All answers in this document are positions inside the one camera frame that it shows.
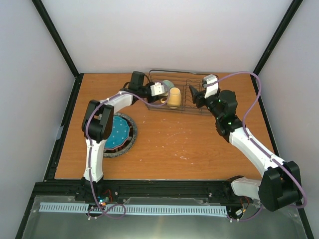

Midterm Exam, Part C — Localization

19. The black frame post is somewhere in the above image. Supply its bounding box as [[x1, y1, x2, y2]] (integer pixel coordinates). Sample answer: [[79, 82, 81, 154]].
[[253, 0, 303, 75], [31, 0, 80, 78]]

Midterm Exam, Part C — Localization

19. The right black frame post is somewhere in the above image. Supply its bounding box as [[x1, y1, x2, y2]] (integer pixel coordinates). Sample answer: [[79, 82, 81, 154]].
[[253, 0, 303, 75]]

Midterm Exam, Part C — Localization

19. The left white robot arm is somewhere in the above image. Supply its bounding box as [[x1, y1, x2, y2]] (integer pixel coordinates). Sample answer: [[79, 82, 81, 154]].
[[82, 71, 169, 201]]

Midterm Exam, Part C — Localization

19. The yellow mug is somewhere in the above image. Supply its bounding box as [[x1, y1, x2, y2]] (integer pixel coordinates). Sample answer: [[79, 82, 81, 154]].
[[160, 87, 181, 109]]

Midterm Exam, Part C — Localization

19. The left black frame post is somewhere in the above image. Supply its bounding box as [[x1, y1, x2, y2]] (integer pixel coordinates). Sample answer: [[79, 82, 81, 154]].
[[31, 0, 80, 78]]

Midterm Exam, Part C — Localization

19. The grey speckled large plate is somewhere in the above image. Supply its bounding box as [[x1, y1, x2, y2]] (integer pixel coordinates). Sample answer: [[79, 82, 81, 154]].
[[103, 113, 138, 158]]

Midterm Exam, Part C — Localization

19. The blue dotted plate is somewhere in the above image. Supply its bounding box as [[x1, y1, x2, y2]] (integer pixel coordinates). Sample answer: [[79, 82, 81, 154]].
[[104, 116, 130, 150]]

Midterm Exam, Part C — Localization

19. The purple cable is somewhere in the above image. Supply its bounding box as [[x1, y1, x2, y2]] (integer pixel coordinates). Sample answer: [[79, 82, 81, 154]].
[[84, 84, 171, 220], [204, 71, 308, 222]]

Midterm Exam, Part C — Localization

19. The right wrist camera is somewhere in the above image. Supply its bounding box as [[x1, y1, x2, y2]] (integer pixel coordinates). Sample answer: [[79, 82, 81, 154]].
[[202, 74, 219, 99]]

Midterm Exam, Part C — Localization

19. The light blue cable duct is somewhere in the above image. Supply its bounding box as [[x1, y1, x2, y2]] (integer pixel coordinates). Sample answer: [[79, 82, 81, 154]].
[[38, 202, 227, 218]]

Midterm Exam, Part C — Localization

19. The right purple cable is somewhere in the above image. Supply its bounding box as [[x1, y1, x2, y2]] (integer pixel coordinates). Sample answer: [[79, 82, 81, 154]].
[[204, 71, 308, 222]]

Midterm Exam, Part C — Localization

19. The black wire dish rack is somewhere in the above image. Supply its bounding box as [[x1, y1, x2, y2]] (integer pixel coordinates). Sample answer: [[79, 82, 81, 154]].
[[148, 69, 211, 116]]

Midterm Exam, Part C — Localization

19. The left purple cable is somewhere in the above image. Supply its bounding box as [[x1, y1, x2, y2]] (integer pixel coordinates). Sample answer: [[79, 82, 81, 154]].
[[84, 84, 171, 220]]

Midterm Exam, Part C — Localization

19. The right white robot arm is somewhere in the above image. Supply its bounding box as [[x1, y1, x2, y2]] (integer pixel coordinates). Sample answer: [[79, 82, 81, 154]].
[[189, 86, 306, 212]]

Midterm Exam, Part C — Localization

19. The pink plate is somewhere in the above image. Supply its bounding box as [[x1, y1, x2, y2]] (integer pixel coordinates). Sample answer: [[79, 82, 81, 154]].
[[104, 136, 132, 151]]

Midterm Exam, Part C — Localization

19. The green ceramic bowl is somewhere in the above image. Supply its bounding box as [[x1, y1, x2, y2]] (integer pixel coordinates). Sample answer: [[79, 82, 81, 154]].
[[162, 80, 174, 95]]

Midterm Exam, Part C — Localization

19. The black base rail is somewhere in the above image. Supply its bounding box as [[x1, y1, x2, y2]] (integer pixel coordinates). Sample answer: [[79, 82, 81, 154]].
[[31, 179, 253, 206]]

